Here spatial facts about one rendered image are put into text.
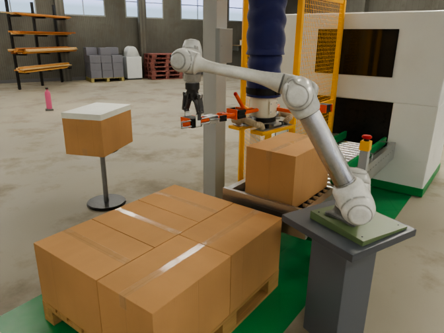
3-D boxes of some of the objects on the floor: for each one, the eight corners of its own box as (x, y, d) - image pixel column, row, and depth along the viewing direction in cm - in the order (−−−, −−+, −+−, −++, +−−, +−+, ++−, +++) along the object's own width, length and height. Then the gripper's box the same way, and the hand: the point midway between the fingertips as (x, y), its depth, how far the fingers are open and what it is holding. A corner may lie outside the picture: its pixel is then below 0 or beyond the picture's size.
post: (347, 257, 313) (363, 139, 281) (355, 260, 309) (372, 140, 277) (343, 261, 308) (360, 141, 276) (352, 263, 304) (369, 142, 272)
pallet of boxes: (117, 78, 1575) (115, 47, 1535) (124, 80, 1507) (121, 47, 1467) (86, 80, 1511) (82, 47, 1471) (91, 82, 1443) (88, 47, 1403)
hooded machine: (138, 78, 1620) (136, 45, 1579) (143, 79, 1576) (141, 46, 1534) (123, 78, 1587) (121, 45, 1545) (127, 80, 1542) (125, 46, 1501)
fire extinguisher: (49, 111, 890) (46, 88, 873) (41, 110, 898) (38, 88, 881) (57, 110, 910) (54, 87, 893) (49, 109, 918) (45, 86, 901)
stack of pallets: (174, 76, 1703) (173, 52, 1671) (184, 78, 1625) (183, 53, 1593) (143, 77, 1631) (142, 53, 1599) (152, 80, 1553) (150, 53, 1521)
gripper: (211, 83, 194) (211, 127, 202) (185, 79, 209) (185, 121, 216) (199, 84, 190) (200, 129, 197) (174, 80, 204) (175, 123, 211)
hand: (192, 120), depth 206 cm, fingers closed on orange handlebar, 8 cm apart
